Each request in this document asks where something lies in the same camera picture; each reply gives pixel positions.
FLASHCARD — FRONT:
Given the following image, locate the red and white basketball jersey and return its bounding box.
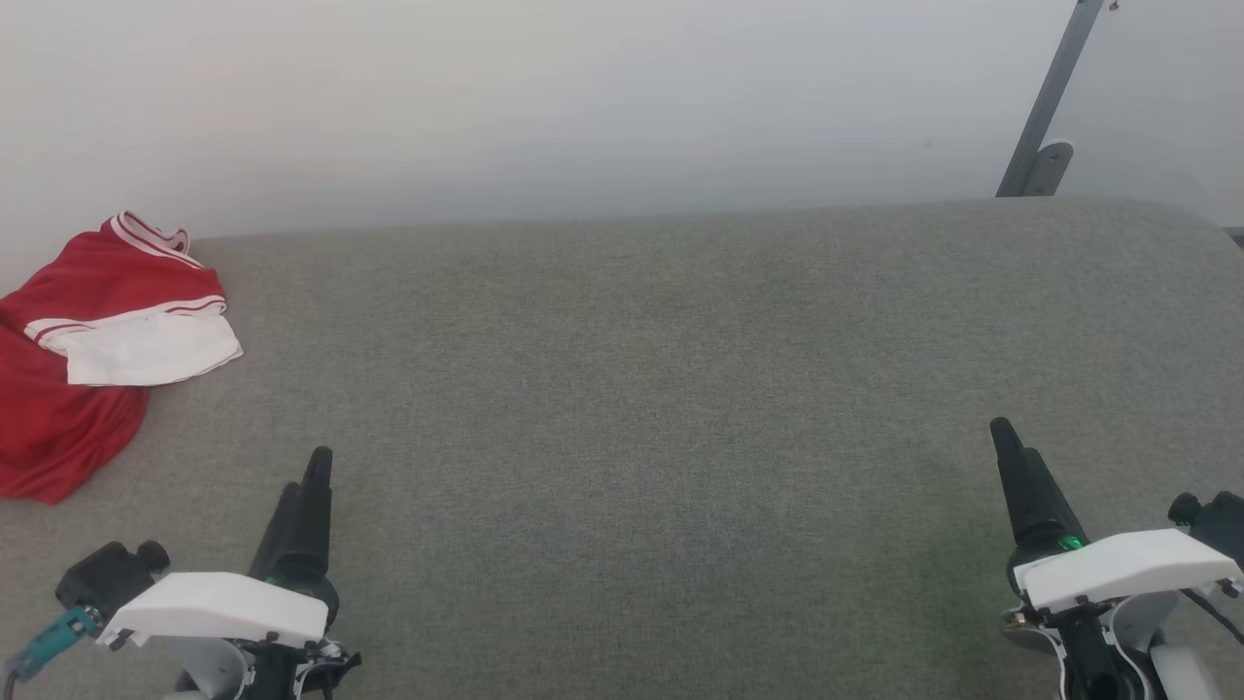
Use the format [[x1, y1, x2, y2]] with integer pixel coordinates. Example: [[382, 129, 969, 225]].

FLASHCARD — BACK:
[[0, 210, 244, 506]]

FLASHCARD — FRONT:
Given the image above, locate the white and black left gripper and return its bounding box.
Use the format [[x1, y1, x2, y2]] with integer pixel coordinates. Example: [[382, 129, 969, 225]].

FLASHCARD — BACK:
[[96, 446, 363, 700]]

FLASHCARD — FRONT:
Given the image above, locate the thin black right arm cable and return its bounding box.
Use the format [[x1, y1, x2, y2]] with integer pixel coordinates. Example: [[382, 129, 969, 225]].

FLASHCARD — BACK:
[[1180, 587, 1244, 647]]

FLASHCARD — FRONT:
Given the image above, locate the grey metal pole bracket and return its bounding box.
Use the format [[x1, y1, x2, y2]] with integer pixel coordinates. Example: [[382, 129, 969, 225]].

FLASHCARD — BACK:
[[995, 0, 1110, 199]]

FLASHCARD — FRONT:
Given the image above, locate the grey fabric sofa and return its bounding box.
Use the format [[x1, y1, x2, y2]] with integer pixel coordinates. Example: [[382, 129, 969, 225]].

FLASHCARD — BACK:
[[0, 197, 1244, 700]]

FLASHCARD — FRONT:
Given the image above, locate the teal cable connector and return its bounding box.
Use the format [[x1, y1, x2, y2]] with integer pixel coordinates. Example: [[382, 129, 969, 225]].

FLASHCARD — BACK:
[[5, 605, 104, 683]]

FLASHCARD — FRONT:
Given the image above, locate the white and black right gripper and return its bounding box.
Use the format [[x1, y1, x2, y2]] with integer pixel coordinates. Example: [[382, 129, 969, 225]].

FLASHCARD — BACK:
[[989, 418, 1244, 700]]

